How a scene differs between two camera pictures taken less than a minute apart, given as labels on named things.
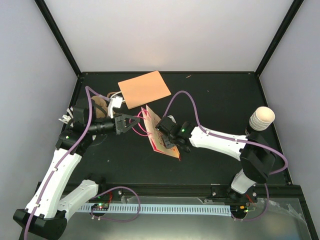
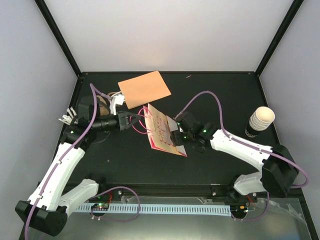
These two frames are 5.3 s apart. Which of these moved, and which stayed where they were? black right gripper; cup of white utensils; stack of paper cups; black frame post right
Moved: black right gripper
Stayed: stack of paper cups; black frame post right; cup of white utensils
